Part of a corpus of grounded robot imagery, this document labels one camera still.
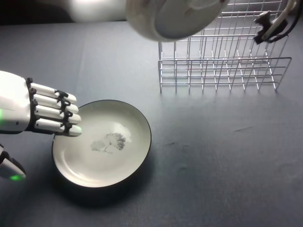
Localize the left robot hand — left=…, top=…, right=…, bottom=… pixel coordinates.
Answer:
left=0, top=70, right=83, bottom=183

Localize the white plate with grey print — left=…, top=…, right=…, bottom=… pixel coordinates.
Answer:
left=51, top=100, right=152, bottom=191

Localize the plain white plate black rim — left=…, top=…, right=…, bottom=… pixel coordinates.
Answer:
left=125, top=0, right=231, bottom=43

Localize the grey table cloth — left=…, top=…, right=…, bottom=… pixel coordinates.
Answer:
left=0, top=20, right=303, bottom=227

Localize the white wire dish rack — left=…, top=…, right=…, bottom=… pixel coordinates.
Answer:
left=157, top=0, right=292, bottom=94

